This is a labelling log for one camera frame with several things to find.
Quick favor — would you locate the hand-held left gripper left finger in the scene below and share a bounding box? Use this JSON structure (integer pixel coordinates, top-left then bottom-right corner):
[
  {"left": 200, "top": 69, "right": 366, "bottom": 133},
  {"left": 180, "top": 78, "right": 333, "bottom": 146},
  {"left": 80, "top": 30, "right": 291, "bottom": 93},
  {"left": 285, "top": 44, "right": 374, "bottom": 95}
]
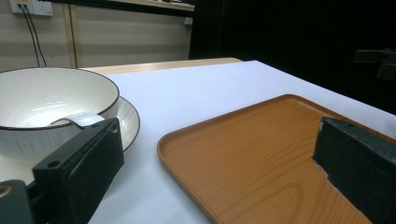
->
[{"left": 32, "top": 117, "right": 125, "bottom": 224}]

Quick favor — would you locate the white spoon handle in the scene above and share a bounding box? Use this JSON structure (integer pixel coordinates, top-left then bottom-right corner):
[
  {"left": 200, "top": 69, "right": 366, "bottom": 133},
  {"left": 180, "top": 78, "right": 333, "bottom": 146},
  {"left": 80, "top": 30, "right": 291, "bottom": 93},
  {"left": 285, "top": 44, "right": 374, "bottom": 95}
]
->
[{"left": 49, "top": 112, "right": 106, "bottom": 129}]

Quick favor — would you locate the white bowl with black rim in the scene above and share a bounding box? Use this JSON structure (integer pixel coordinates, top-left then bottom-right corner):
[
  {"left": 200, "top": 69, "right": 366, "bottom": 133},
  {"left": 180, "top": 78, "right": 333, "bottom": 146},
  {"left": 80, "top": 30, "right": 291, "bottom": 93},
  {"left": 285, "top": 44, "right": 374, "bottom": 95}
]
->
[{"left": 0, "top": 67, "right": 120, "bottom": 164}]

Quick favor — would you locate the black cable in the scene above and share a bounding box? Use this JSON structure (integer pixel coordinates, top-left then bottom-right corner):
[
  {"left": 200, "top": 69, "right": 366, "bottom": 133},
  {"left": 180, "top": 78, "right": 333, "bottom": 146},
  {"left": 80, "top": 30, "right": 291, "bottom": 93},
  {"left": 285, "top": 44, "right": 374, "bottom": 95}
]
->
[
  {"left": 19, "top": 4, "right": 41, "bottom": 68},
  {"left": 23, "top": 5, "right": 48, "bottom": 68}
]

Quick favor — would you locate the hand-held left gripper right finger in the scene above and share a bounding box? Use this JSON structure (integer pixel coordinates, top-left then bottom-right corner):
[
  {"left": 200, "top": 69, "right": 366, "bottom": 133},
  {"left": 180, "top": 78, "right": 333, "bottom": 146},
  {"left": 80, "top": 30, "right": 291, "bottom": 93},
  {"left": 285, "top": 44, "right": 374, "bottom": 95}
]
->
[{"left": 312, "top": 116, "right": 396, "bottom": 224}]

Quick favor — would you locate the wooden tray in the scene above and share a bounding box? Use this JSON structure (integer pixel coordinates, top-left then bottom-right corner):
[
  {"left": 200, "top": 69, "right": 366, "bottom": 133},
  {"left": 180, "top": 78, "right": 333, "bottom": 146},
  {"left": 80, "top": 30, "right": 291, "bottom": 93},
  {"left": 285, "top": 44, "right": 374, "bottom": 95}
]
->
[{"left": 157, "top": 93, "right": 396, "bottom": 224}]

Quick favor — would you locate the wooden wall strip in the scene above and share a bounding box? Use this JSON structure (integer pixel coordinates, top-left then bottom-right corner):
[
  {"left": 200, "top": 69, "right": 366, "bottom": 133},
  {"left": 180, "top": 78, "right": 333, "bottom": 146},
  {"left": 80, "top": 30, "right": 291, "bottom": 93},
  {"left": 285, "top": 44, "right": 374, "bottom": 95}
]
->
[{"left": 62, "top": 3, "right": 79, "bottom": 69}]

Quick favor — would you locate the white plate with black rim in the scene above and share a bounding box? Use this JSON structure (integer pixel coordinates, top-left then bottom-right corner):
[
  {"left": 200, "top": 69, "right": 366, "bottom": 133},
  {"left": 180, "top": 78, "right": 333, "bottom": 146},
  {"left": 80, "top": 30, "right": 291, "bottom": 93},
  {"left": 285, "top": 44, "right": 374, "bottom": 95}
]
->
[{"left": 0, "top": 96, "right": 141, "bottom": 187}]

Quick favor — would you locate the dark blurred device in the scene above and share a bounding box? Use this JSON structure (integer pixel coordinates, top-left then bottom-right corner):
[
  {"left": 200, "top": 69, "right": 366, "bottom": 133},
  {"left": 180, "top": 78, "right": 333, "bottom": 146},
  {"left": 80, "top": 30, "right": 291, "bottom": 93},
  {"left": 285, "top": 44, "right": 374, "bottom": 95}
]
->
[{"left": 352, "top": 48, "right": 396, "bottom": 82}]

